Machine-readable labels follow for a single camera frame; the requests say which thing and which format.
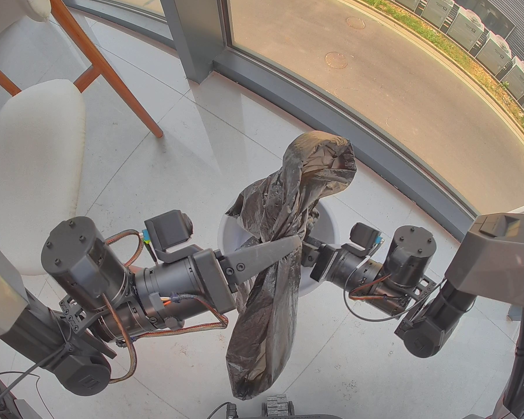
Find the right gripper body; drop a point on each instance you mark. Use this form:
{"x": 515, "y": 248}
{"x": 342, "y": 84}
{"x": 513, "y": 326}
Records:
{"x": 353, "y": 269}

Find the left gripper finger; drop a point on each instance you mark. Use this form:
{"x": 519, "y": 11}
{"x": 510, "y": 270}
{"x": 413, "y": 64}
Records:
{"x": 255, "y": 260}

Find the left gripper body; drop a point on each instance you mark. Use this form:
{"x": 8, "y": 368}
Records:
{"x": 179, "y": 282}

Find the black plastic bag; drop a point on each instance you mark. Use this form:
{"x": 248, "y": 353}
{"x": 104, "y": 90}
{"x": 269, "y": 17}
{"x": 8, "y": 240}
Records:
{"x": 266, "y": 321}

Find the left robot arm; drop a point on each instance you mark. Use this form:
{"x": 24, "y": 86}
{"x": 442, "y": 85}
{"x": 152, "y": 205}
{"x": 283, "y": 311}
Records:
{"x": 78, "y": 255}

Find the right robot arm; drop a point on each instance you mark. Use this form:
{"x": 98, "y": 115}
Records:
{"x": 410, "y": 255}

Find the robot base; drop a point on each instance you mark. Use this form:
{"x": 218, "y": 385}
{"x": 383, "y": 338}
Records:
{"x": 277, "y": 406}

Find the white trash bin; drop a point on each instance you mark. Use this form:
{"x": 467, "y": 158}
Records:
{"x": 327, "y": 229}

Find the white cushioned wooden chair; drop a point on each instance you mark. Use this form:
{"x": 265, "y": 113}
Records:
{"x": 35, "y": 146}

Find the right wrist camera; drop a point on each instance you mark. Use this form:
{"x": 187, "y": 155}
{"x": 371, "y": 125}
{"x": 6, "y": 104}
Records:
{"x": 362, "y": 234}

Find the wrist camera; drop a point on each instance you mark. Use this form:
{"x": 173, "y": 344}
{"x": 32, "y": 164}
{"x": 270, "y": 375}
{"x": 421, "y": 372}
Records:
{"x": 362, "y": 234}
{"x": 166, "y": 229}

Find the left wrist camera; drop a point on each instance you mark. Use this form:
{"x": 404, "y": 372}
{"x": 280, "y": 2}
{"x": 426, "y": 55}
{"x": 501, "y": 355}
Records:
{"x": 166, "y": 229}

